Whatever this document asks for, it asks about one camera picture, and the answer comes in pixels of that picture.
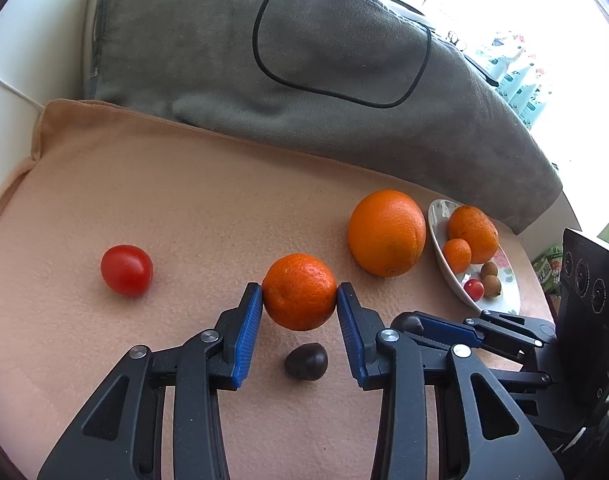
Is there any cherry tomato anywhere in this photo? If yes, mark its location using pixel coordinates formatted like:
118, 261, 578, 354
463, 278, 485, 302
99, 245, 154, 298

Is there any brown longan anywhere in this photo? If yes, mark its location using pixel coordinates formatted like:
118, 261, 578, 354
479, 261, 498, 278
481, 274, 502, 298

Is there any small mandarin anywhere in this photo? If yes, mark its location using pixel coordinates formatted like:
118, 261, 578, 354
262, 254, 337, 332
442, 238, 473, 274

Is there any speckled large orange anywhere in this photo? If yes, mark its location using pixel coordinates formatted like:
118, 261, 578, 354
447, 205, 499, 264

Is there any floral white plate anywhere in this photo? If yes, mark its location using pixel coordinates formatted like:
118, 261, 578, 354
427, 200, 521, 314

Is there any smooth large orange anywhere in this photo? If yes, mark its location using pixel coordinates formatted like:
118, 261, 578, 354
347, 190, 426, 278

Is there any beige blanket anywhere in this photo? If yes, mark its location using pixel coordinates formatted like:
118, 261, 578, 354
0, 97, 557, 480

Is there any grey blanket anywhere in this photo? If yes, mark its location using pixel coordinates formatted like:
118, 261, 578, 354
85, 0, 562, 232

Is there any black cable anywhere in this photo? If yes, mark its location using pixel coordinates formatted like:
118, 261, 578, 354
251, 0, 501, 110

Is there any white cable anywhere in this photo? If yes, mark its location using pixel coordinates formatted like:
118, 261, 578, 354
0, 62, 46, 111

